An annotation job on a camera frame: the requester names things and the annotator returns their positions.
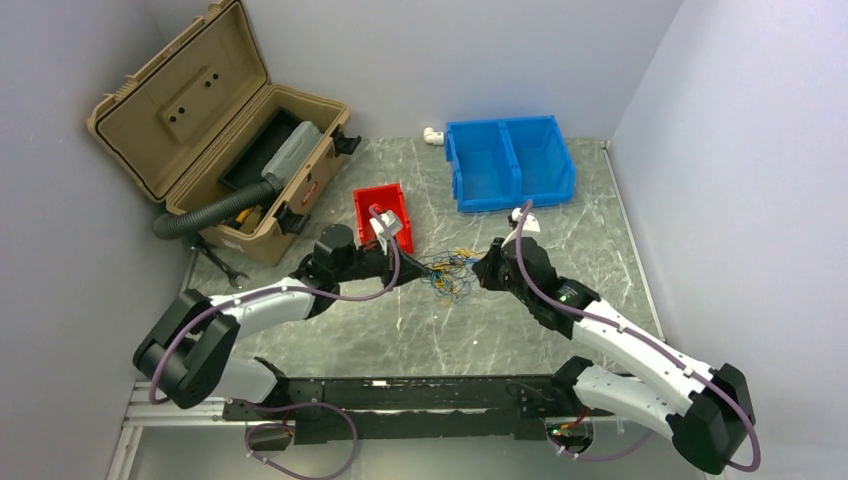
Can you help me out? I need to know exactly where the black corrugated hose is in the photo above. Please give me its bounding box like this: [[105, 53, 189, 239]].
[[152, 180, 279, 241]]

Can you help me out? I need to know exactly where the black metal wrench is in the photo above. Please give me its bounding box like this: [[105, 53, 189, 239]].
[[191, 240, 249, 290]]

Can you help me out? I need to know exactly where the blue divided plastic bin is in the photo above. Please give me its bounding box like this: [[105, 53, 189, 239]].
[[445, 115, 577, 213]]

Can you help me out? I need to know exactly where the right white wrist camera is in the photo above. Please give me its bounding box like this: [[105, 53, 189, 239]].
[[506, 208, 541, 243]]

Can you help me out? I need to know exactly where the black aluminium base frame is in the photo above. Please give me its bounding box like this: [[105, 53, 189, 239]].
[[123, 374, 664, 446]]

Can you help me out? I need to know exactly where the white pipe elbow fitting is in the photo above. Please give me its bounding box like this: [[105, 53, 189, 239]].
[[423, 127, 445, 146]]

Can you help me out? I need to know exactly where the grey canister in toolbox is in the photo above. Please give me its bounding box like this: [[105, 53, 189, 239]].
[[261, 121, 323, 194]]

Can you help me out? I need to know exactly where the tan open toolbox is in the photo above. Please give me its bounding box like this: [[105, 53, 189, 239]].
[[87, 1, 358, 266]]

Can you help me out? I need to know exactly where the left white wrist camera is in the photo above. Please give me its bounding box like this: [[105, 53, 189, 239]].
[[369, 210, 404, 240]]

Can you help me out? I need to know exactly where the red plastic bin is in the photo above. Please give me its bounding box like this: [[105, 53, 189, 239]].
[[353, 183, 415, 254]]

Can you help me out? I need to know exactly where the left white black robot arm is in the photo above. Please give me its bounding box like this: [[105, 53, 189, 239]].
[[132, 224, 430, 420]]

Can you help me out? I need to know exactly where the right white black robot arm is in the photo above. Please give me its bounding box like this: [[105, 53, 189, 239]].
[[472, 237, 756, 475]]

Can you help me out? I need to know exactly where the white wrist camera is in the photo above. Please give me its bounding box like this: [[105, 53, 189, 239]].
[[369, 210, 404, 240], [506, 208, 541, 243]]

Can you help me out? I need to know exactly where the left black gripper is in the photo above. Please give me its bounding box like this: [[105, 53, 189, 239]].
[[334, 233, 427, 292]]

